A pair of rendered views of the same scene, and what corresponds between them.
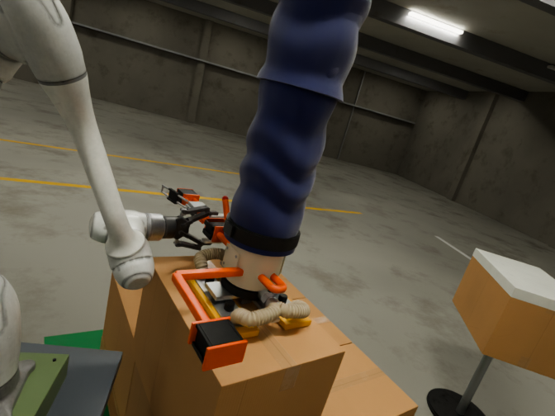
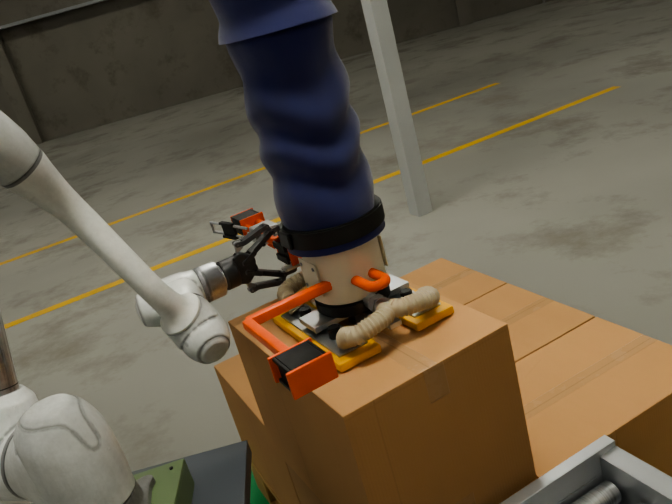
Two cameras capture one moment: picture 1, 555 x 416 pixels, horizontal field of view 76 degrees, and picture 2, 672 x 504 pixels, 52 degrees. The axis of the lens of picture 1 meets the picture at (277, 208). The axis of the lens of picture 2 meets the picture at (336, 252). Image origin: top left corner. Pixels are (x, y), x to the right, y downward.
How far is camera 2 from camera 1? 0.51 m
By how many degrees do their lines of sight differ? 15
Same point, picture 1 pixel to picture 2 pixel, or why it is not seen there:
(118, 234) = (165, 306)
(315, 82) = (279, 17)
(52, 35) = not seen: outside the picture
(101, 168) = (109, 243)
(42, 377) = (165, 486)
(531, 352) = not seen: outside the picture
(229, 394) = (359, 424)
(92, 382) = (223, 480)
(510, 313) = not seen: outside the picture
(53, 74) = (12, 173)
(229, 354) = (315, 373)
